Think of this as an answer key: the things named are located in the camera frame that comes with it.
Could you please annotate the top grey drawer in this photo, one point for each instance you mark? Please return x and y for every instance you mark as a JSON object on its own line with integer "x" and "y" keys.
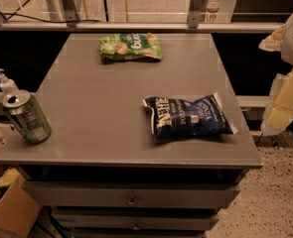
{"x": 207, "y": 196}

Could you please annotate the blue chip bag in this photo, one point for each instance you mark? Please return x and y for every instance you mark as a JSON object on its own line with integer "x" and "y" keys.
{"x": 173, "y": 118}

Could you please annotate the cardboard box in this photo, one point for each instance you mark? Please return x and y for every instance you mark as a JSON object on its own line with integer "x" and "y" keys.
{"x": 18, "y": 210}

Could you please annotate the pump dispenser bottle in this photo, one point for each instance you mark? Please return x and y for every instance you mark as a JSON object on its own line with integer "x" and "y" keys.
{"x": 6, "y": 84}

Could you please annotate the grey drawer cabinet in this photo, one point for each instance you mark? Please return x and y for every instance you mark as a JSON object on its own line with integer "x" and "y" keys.
{"x": 101, "y": 131}

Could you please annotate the grey drawer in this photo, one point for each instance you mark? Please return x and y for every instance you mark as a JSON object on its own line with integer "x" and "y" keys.
{"x": 137, "y": 219}
{"x": 207, "y": 196}

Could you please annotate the metal rail frame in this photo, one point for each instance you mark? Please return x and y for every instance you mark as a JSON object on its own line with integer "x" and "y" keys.
{"x": 155, "y": 16}

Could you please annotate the green soda can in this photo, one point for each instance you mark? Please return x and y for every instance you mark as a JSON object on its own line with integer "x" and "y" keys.
{"x": 25, "y": 113}

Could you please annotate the green rice chip bag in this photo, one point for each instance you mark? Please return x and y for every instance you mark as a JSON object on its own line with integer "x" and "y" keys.
{"x": 120, "y": 47}

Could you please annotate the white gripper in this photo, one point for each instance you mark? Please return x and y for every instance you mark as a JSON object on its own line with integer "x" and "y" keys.
{"x": 279, "y": 111}

